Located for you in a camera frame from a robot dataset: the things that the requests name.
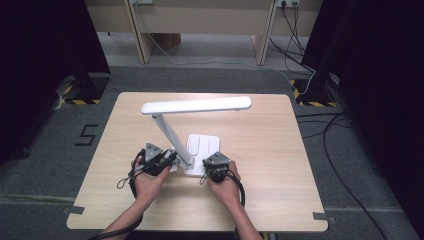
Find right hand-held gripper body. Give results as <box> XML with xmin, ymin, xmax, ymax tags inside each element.
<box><xmin>201</xmin><ymin>150</ymin><xmax>232</xmax><ymax>184</ymax></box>

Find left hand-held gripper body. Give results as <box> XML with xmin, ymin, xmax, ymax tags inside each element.
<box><xmin>133</xmin><ymin>142</ymin><xmax>174</xmax><ymax>177</ymax></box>

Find white desk lamp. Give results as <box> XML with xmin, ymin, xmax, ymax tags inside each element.
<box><xmin>140</xmin><ymin>95</ymin><xmax>253</xmax><ymax>178</ymax></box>

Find person's left hand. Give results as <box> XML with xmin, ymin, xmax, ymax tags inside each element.
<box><xmin>131</xmin><ymin>155</ymin><xmax>172</xmax><ymax>207</ymax></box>

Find person's right hand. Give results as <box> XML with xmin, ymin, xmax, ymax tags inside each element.
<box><xmin>207</xmin><ymin>159</ymin><xmax>242</xmax><ymax>208</ymax></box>

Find black tape floor mark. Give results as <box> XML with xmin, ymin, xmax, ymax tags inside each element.
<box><xmin>74</xmin><ymin>123</ymin><xmax>100</xmax><ymax>147</ymax></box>

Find grey tape piece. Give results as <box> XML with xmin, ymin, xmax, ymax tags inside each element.
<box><xmin>312</xmin><ymin>211</ymin><xmax>337</xmax><ymax>225</ymax></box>
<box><xmin>61</xmin><ymin>205</ymin><xmax>86</xmax><ymax>216</ymax></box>

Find stand base with hazard tape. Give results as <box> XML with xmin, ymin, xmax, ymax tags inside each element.
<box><xmin>289</xmin><ymin>71</ymin><xmax>342</xmax><ymax>109</ymax></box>
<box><xmin>55</xmin><ymin>72</ymin><xmax>112</xmax><ymax>106</ymax></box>

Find brown cardboard box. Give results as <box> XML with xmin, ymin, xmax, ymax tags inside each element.
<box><xmin>155</xmin><ymin>32</ymin><xmax>182</xmax><ymax>52</ymax></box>

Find beige office desk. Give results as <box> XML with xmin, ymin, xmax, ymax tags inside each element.
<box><xmin>83</xmin><ymin>0</ymin><xmax>324</xmax><ymax>66</ymax></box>

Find white socket with black plugs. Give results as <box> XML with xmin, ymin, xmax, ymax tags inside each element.
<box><xmin>276</xmin><ymin>0</ymin><xmax>301</xmax><ymax>9</ymax></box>

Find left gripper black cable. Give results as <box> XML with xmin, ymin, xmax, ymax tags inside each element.
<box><xmin>87</xmin><ymin>149</ymin><xmax>148</xmax><ymax>240</ymax></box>

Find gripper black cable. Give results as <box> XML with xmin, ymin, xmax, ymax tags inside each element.
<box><xmin>199</xmin><ymin>169</ymin><xmax>247</xmax><ymax>208</ymax></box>
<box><xmin>87</xmin><ymin>149</ymin><xmax>148</xmax><ymax>240</ymax></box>

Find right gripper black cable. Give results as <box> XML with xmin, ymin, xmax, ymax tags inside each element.
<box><xmin>199</xmin><ymin>169</ymin><xmax>247</xmax><ymax>208</ymax></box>

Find long black floor cable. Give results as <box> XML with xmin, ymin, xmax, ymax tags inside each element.
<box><xmin>321</xmin><ymin>112</ymin><xmax>390</xmax><ymax>240</ymax></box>

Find black cables from socket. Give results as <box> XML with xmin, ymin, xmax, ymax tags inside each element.
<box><xmin>268</xmin><ymin>3</ymin><xmax>316</xmax><ymax>73</ymax></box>

